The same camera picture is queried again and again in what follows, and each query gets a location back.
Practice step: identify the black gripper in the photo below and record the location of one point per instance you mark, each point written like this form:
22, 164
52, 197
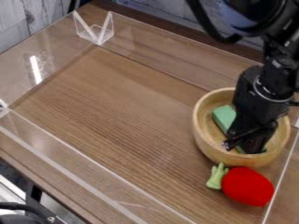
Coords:
259, 100

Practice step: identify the brown wooden bowl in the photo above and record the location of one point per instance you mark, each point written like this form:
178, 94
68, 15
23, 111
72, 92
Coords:
208, 136

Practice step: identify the green rectangular block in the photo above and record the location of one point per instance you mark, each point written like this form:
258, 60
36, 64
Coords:
223, 116

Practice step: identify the red plush strawberry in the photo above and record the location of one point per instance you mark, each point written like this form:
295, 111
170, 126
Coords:
243, 184

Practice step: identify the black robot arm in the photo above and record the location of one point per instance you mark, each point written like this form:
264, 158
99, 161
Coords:
271, 20

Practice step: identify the clear acrylic corner bracket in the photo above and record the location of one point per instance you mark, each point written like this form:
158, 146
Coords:
98, 34

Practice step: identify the clear acrylic front wall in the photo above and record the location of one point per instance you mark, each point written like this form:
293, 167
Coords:
100, 196

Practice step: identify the black metal table bracket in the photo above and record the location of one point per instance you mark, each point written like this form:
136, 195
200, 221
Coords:
34, 195

